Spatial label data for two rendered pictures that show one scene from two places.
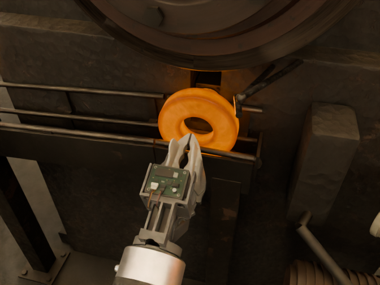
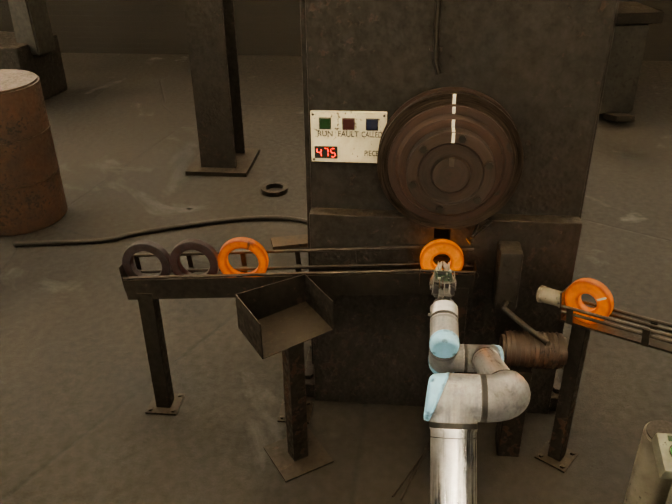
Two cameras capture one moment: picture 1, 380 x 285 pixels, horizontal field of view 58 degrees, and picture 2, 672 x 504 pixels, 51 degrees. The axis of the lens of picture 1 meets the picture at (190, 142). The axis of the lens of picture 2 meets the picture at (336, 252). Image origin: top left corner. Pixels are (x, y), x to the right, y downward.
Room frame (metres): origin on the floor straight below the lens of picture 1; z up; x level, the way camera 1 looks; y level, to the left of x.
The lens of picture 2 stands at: (-1.56, 0.67, 1.97)
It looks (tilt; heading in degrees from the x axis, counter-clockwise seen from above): 29 degrees down; 352
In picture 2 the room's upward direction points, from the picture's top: 1 degrees counter-clockwise
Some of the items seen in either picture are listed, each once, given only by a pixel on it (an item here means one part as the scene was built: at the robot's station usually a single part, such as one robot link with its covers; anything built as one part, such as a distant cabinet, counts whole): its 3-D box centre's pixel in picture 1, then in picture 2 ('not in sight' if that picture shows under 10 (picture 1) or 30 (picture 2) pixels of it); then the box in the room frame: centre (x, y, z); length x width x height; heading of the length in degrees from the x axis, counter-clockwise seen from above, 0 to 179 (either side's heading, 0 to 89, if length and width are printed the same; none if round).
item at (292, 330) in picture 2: not in sight; (288, 382); (0.39, 0.56, 0.36); 0.26 x 0.20 x 0.72; 111
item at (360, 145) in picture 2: not in sight; (348, 137); (0.70, 0.29, 1.15); 0.26 x 0.02 x 0.18; 76
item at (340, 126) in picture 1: (317, 166); (506, 275); (0.46, -0.24, 0.68); 0.11 x 0.08 x 0.24; 166
